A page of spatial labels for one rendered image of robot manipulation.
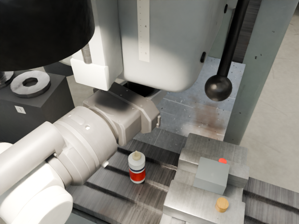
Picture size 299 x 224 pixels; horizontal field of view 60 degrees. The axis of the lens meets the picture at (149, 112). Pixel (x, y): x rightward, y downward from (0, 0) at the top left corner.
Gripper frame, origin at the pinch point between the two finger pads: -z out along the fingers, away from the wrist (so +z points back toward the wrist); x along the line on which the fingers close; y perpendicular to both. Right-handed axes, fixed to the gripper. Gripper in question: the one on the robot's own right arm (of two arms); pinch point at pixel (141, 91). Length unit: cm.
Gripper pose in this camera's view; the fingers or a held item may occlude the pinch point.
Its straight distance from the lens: 44.1
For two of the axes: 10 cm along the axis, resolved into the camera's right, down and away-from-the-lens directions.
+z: -6.0, 5.6, -5.6
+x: -8.0, -4.3, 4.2
